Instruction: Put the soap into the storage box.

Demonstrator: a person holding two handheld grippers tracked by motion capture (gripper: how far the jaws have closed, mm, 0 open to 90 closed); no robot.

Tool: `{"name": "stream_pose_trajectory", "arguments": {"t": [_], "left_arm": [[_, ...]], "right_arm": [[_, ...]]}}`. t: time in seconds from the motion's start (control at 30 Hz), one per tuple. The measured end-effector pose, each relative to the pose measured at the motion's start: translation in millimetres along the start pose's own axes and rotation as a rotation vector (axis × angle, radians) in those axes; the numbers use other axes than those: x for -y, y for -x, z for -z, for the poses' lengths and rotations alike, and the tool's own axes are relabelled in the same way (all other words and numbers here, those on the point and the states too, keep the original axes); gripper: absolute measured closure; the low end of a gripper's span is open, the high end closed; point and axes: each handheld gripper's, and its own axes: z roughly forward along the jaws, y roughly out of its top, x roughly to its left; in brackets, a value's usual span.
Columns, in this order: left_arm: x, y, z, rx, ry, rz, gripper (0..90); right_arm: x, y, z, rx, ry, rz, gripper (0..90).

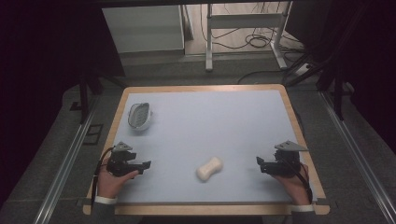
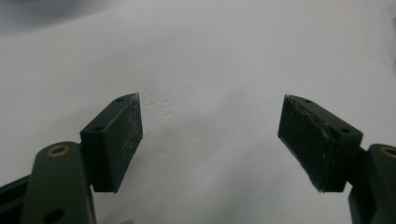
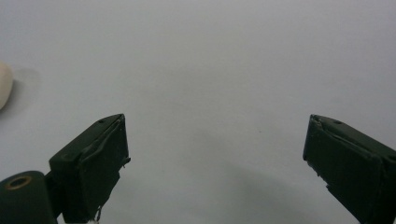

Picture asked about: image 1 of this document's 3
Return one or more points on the grey mesh strainer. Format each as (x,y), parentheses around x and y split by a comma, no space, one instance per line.
(139,115)

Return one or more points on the white soap bar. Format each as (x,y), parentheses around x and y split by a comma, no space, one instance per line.
(209,169)

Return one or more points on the person's left hand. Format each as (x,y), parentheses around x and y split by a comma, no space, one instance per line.
(112,183)

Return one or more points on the black metal stand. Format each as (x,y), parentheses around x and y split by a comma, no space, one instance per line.
(84,93)

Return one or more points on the white cabinet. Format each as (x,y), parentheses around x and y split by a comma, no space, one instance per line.
(143,28)

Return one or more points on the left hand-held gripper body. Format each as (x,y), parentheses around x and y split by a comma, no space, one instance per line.
(120,161)

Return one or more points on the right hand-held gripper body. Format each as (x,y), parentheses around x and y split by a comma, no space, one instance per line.
(286,161)

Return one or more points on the black tripod stand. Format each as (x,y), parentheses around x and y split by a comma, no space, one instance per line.
(330,71)

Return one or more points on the person's right hand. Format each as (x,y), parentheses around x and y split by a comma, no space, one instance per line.
(292,186)

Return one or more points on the wooden table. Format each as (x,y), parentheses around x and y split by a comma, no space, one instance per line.
(202,210)

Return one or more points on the aluminium rail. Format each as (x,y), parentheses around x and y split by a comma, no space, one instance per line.
(358,155)
(65,168)

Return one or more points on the white metal stand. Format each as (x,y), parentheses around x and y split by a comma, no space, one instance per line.
(243,21)

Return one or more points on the pale blue table mat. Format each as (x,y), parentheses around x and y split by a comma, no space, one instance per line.
(211,124)

